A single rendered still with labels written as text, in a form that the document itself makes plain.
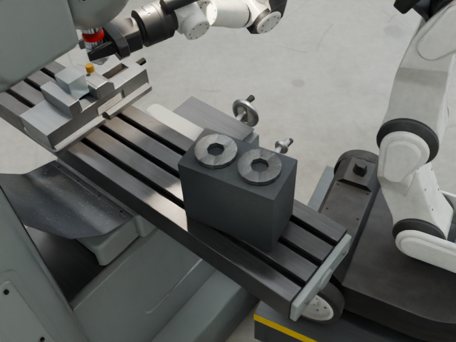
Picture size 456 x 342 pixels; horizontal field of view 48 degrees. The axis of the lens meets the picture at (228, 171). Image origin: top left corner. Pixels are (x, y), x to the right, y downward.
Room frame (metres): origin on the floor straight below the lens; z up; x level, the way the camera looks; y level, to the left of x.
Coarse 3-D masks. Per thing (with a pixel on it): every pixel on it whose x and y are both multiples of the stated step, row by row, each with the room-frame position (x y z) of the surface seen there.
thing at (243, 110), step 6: (252, 96) 1.40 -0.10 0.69; (234, 102) 1.40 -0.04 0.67; (240, 102) 1.38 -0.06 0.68; (246, 102) 1.37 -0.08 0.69; (234, 108) 1.40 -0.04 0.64; (240, 108) 1.39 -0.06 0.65; (246, 108) 1.37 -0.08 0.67; (252, 108) 1.35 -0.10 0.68; (234, 114) 1.40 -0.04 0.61; (240, 114) 1.36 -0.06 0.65; (246, 114) 1.37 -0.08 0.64; (252, 114) 1.34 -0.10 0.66; (258, 114) 1.35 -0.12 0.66; (240, 120) 1.34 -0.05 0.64; (246, 120) 1.37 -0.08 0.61; (252, 120) 1.35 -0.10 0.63; (258, 120) 1.34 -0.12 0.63; (252, 126) 1.35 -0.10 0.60
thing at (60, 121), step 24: (96, 72) 1.18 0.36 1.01; (120, 72) 1.19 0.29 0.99; (144, 72) 1.18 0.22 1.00; (48, 96) 1.06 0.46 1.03; (72, 96) 1.03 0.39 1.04; (120, 96) 1.11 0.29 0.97; (24, 120) 1.01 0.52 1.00; (48, 120) 0.99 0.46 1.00; (72, 120) 1.00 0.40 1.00; (96, 120) 1.04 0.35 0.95; (48, 144) 0.95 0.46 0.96; (72, 144) 0.96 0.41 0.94
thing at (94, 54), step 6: (108, 42) 0.97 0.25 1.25; (96, 48) 0.95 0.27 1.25; (102, 48) 0.95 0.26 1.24; (108, 48) 0.96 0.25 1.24; (114, 48) 0.96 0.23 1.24; (90, 54) 0.94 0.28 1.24; (96, 54) 0.94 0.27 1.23; (102, 54) 0.95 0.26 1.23; (108, 54) 0.96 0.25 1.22; (90, 60) 0.94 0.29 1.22
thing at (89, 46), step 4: (100, 40) 0.96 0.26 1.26; (104, 40) 0.97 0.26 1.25; (84, 44) 0.97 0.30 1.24; (88, 44) 0.96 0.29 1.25; (92, 44) 0.95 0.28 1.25; (96, 44) 0.96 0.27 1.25; (100, 44) 0.96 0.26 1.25; (88, 48) 0.96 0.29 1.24; (92, 48) 0.95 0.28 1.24; (108, 56) 0.97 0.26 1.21; (96, 60) 0.95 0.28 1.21; (100, 60) 0.96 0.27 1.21; (104, 60) 0.96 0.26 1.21
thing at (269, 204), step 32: (192, 160) 0.72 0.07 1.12; (224, 160) 0.70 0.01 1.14; (256, 160) 0.70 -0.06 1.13; (288, 160) 0.70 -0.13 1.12; (192, 192) 0.70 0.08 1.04; (224, 192) 0.66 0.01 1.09; (256, 192) 0.62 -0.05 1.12; (288, 192) 0.67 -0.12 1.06; (224, 224) 0.66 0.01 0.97; (256, 224) 0.62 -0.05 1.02
